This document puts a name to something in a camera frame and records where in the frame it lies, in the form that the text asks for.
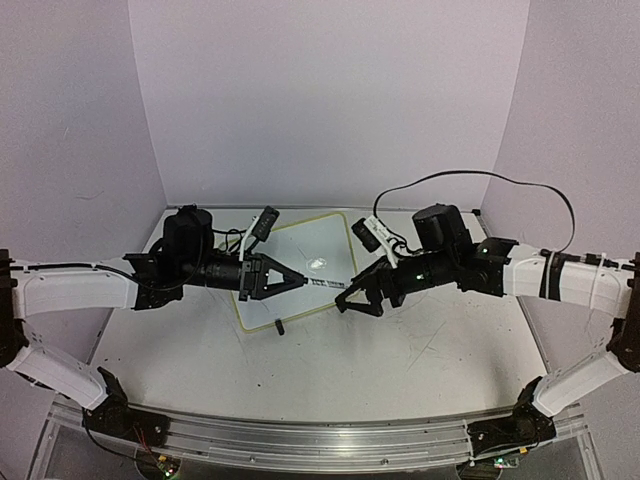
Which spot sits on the black whiteboard stand foot left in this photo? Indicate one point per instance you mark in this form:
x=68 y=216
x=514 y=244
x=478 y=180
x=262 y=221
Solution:
x=279 y=327

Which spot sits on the yellow-framed whiteboard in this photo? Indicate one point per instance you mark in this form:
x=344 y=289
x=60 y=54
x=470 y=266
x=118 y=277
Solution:
x=317 y=247

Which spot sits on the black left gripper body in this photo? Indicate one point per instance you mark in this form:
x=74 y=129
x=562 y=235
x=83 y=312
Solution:
x=244 y=283

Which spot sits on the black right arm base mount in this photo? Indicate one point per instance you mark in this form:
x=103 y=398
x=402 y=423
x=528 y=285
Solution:
x=524 y=426

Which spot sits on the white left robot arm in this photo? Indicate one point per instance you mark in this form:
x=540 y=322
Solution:
x=185 y=255

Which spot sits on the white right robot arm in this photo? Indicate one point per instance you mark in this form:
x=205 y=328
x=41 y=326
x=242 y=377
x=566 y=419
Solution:
x=504 y=267

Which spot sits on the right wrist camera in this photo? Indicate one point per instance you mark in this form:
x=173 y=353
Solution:
x=377 y=239

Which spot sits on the circuit board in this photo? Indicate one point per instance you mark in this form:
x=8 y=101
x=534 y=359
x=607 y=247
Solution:
x=156 y=467
x=507 y=461

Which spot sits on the right circuit board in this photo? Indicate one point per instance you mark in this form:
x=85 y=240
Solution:
x=507 y=461

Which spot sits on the white whiteboard marker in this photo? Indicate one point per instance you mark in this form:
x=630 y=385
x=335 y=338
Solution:
x=324 y=283

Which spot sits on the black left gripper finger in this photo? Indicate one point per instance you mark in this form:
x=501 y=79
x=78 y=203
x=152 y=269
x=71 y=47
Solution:
x=262 y=292
x=273 y=274

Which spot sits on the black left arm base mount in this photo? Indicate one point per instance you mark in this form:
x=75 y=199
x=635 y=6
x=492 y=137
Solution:
x=114 y=417

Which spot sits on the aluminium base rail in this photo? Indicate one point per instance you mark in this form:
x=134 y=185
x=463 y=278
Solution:
x=322 y=447

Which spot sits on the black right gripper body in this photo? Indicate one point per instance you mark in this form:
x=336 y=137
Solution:
x=438 y=269

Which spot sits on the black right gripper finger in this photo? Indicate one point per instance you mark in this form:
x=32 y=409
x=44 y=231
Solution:
x=375 y=281
x=371 y=308

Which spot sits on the left circuit board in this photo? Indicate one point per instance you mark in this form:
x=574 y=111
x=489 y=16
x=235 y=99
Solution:
x=156 y=467

